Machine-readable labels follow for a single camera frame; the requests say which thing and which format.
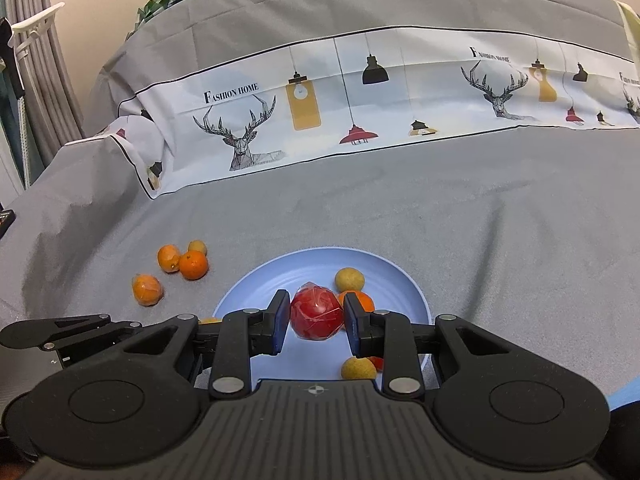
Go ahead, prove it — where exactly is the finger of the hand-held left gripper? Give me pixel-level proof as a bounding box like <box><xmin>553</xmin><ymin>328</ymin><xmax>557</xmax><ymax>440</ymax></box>
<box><xmin>0</xmin><ymin>314</ymin><xmax>147</xmax><ymax>357</ymax></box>

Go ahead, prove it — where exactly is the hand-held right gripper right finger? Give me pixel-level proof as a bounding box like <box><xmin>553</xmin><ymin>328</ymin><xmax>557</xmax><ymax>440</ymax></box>
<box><xmin>343</xmin><ymin>292</ymin><xmax>556</xmax><ymax>402</ymax></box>

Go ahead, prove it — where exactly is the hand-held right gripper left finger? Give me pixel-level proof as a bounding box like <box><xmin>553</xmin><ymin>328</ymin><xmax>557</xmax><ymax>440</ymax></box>
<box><xmin>65</xmin><ymin>289</ymin><xmax>292</xmax><ymax>401</ymax></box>

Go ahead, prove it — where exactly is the orange mandarin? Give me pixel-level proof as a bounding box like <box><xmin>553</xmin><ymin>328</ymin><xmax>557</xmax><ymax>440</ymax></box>
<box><xmin>179</xmin><ymin>251</ymin><xmax>209</xmax><ymax>281</ymax></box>
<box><xmin>337</xmin><ymin>290</ymin><xmax>376</xmax><ymax>313</ymax></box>

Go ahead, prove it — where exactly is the light blue plate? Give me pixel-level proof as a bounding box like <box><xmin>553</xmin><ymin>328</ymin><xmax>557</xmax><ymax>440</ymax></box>
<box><xmin>212</xmin><ymin>246</ymin><xmax>432</xmax><ymax>382</ymax></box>

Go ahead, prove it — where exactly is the plastic-wrapped orange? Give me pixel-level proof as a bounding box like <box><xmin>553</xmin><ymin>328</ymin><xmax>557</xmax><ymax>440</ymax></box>
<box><xmin>157</xmin><ymin>244</ymin><xmax>182</xmax><ymax>274</ymax></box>
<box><xmin>131</xmin><ymin>273</ymin><xmax>164</xmax><ymax>307</ymax></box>

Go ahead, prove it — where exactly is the grey printed bed sheet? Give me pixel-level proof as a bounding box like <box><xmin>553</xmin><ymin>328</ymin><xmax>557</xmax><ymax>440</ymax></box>
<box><xmin>0</xmin><ymin>0</ymin><xmax>640</xmax><ymax>411</ymax></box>

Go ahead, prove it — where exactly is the grey curtain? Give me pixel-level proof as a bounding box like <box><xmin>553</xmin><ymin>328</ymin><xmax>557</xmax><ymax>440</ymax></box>
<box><xmin>5</xmin><ymin>0</ymin><xmax>86</xmax><ymax>166</ymax></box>

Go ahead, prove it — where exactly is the white plastic hanger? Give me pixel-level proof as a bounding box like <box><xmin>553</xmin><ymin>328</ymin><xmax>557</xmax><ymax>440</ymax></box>
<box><xmin>7</xmin><ymin>2</ymin><xmax>66</xmax><ymax>111</ymax></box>

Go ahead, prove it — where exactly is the pale yellow cloth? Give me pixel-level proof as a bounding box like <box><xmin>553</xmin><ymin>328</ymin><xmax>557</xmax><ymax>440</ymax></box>
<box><xmin>614</xmin><ymin>1</ymin><xmax>640</xmax><ymax>63</ymax></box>

